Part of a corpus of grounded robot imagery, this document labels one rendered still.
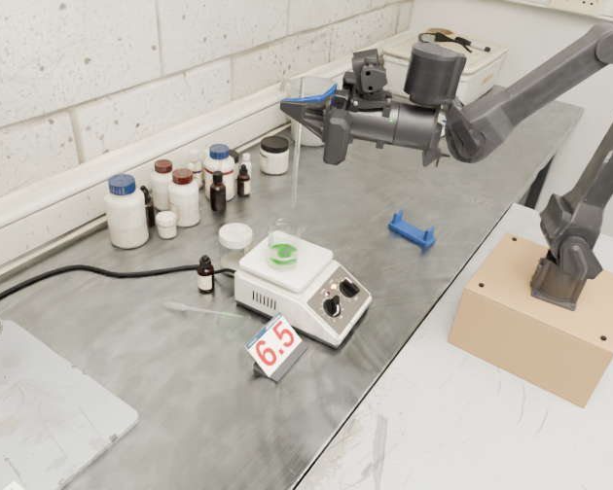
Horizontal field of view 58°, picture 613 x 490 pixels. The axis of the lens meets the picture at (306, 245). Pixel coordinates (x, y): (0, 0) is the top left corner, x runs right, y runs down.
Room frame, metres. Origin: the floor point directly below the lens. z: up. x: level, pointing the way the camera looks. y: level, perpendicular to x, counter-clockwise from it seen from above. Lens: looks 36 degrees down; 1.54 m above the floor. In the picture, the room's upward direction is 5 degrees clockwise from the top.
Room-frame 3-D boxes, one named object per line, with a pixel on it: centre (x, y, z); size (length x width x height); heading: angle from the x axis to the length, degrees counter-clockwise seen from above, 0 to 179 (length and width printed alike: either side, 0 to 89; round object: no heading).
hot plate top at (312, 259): (0.73, 0.03, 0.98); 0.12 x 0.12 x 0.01; 63
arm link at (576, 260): (0.66, -0.38, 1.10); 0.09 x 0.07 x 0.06; 176
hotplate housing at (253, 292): (0.72, 0.01, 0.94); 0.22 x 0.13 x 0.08; 63
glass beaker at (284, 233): (0.71, 0.03, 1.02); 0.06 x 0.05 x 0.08; 90
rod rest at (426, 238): (0.96, -0.22, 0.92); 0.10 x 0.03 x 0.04; 48
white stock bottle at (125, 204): (0.86, 0.34, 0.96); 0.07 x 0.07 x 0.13
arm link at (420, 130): (0.69, -0.14, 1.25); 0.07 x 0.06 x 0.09; 84
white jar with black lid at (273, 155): (1.20, 0.10, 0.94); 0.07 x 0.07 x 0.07
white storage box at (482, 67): (1.87, -0.40, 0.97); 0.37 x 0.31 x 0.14; 148
